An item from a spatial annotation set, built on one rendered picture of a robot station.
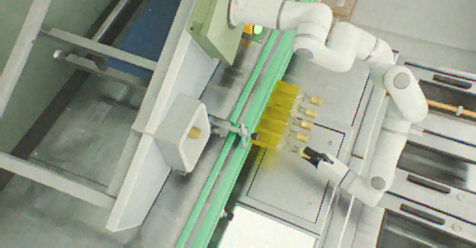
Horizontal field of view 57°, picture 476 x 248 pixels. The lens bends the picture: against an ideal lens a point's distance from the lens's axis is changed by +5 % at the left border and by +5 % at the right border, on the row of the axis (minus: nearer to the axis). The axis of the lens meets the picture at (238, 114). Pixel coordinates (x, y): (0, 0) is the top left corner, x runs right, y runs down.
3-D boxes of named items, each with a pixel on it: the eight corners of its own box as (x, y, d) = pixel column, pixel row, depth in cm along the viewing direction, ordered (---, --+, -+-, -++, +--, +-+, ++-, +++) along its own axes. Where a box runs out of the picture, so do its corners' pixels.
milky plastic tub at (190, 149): (167, 166, 146) (190, 175, 144) (153, 137, 126) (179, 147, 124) (190, 124, 154) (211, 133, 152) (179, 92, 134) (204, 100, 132)
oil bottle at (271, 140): (231, 136, 166) (283, 154, 161) (231, 129, 161) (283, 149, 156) (237, 124, 169) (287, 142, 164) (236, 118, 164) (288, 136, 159)
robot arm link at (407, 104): (355, 120, 146) (374, 132, 131) (371, 59, 141) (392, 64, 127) (400, 127, 148) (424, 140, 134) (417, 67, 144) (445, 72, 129)
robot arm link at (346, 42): (362, 42, 142) (349, 84, 137) (299, 10, 137) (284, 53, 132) (379, 31, 133) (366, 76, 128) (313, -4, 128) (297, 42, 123)
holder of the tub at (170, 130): (169, 171, 151) (189, 178, 149) (152, 137, 127) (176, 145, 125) (191, 131, 158) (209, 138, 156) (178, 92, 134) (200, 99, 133)
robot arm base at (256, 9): (223, 10, 129) (271, 20, 125) (236, -28, 131) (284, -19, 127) (234, 31, 144) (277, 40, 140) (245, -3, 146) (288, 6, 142)
